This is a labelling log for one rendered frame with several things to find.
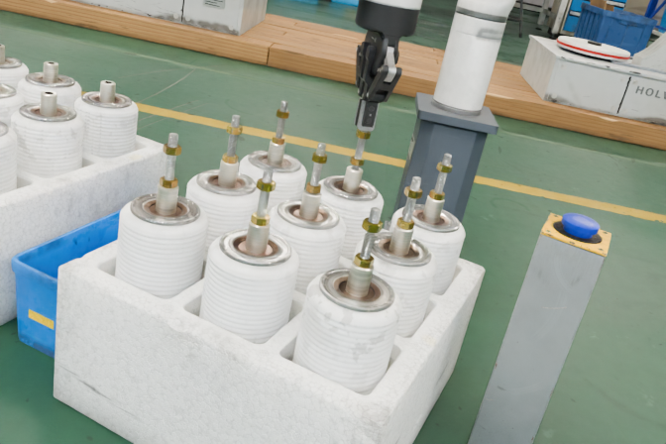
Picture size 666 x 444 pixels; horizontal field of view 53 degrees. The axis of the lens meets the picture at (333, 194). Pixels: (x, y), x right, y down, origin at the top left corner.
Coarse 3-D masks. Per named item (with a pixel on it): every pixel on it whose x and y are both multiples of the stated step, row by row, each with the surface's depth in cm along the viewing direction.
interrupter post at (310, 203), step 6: (306, 192) 78; (306, 198) 78; (312, 198) 77; (318, 198) 78; (306, 204) 78; (312, 204) 78; (318, 204) 78; (300, 210) 79; (306, 210) 78; (312, 210) 78; (306, 216) 78; (312, 216) 78
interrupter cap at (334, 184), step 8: (328, 176) 91; (336, 176) 92; (344, 176) 92; (328, 184) 89; (336, 184) 90; (360, 184) 91; (368, 184) 92; (336, 192) 86; (344, 192) 87; (352, 192) 89; (360, 192) 89; (368, 192) 89; (376, 192) 89; (360, 200) 86; (368, 200) 87
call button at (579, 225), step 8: (568, 216) 73; (576, 216) 74; (584, 216) 74; (568, 224) 72; (576, 224) 72; (584, 224) 72; (592, 224) 72; (568, 232) 73; (576, 232) 72; (584, 232) 71; (592, 232) 71
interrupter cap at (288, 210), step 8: (288, 200) 81; (296, 200) 82; (280, 208) 79; (288, 208) 79; (296, 208) 80; (320, 208) 81; (328, 208) 82; (280, 216) 77; (288, 216) 77; (296, 216) 78; (320, 216) 80; (328, 216) 80; (336, 216) 80; (296, 224) 76; (304, 224) 76; (312, 224) 77; (320, 224) 77; (328, 224) 77; (336, 224) 78
